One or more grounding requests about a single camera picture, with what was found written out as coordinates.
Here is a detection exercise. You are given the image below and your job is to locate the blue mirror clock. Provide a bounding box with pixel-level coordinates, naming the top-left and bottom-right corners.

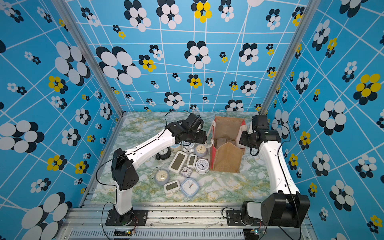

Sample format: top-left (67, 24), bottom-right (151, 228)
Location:
top-left (215, 138), bottom-right (227, 149)

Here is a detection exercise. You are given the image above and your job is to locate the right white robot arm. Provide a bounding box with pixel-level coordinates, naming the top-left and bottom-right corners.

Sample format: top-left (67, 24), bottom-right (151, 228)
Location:
top-left (240, 115), bottom-right (310, 228)

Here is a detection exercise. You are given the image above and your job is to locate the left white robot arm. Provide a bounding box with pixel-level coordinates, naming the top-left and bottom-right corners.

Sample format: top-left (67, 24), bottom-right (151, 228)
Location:
top-left (111, 113), bottom-right (207, 216)

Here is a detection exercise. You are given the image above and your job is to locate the white bell alarm clock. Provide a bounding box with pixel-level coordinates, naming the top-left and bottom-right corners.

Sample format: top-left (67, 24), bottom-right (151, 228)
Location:
top-left (182, 141), bottom-right (195, 154)

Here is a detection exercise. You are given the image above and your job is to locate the cream blue round clock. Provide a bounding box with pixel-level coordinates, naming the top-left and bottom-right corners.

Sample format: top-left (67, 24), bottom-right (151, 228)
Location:
top-left (170, 144), bottom-right (182, 153)

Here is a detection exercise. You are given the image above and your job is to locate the grey round beige-face clock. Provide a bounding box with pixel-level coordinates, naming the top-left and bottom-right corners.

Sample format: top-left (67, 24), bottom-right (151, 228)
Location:
top-left (195, 144), bottom-right (208, 158)

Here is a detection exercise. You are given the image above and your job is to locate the small white digital clock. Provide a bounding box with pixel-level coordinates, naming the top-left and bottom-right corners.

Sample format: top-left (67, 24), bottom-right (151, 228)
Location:
top-left (186, 154), bottom-right (198, 169)

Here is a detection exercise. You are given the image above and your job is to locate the black round alarm clock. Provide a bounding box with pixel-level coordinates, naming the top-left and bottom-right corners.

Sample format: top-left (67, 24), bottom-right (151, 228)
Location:
top-left (155, 147), bottom-right (171, 161)

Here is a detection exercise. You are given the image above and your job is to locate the large white digital clock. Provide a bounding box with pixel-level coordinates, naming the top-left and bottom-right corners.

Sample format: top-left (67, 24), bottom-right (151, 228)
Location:
top-left (168, 151), bottom-right (188, 174)

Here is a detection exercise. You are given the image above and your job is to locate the white twin-bell alarm clock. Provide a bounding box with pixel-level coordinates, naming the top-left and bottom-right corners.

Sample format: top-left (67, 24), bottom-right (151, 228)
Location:
top-left (195, 159), bottom-right (210, 175)

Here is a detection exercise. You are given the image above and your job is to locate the small clear square clock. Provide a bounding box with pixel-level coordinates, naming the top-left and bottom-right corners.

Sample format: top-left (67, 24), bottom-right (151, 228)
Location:
top-left (180, 167), bottom-right (193, 178)

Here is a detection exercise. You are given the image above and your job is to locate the light blue square alarm clock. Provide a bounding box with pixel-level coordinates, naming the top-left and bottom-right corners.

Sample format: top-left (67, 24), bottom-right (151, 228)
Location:
top-left (181, 178), bottom-right (200, 198)

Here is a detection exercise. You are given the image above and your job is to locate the lowest white digital clock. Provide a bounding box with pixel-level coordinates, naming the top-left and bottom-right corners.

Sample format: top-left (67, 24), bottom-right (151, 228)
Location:
top-left (164, 180), bottom-right (181, 194)

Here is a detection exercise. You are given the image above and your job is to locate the right green circuit board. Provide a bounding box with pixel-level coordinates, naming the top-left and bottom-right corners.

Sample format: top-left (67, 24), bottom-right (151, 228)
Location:
top-left (243, 229), bottom-right (260, 240)

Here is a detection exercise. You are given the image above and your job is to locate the green circuit board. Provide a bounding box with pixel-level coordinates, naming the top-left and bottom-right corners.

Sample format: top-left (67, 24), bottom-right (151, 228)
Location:
top-left (243, 229), bottom-right (260, 240)
top-left (114, 229), bottom-right (135, 237)

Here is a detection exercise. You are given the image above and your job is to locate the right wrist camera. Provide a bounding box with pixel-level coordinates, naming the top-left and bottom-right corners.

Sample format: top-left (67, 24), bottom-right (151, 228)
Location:
top-left (248, 123), bottom-right (254, 134)

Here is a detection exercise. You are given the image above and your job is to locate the grey round clock wire handle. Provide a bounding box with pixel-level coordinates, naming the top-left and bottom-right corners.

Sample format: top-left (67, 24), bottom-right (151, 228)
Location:
top-left (149, 167), bottom-right (170, 186)

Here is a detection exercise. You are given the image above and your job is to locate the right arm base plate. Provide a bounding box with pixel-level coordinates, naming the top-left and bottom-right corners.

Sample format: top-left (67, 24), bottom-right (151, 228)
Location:
top-left (225, 209), bottom-right (246, 227)

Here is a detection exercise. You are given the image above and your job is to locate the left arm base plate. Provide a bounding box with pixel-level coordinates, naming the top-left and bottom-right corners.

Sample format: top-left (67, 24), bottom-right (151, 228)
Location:
top-left (105, 209), bottom-right (149, 226)

